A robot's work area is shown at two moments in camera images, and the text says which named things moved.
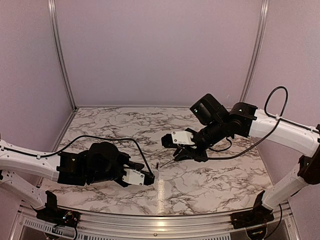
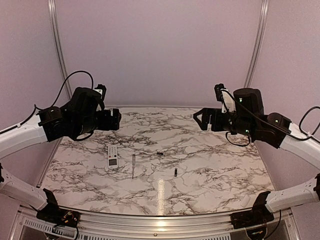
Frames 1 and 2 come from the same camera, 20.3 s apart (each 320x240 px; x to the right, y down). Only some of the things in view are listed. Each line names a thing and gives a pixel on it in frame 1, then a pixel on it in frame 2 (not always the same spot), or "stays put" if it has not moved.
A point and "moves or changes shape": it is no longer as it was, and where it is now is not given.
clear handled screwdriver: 164,164 to 133,164
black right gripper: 190,155 to 216,126
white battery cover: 244,202 stays put
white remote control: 156,173 moves or changes shape
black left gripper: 126,158 to 106,124
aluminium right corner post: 253,61 stays put
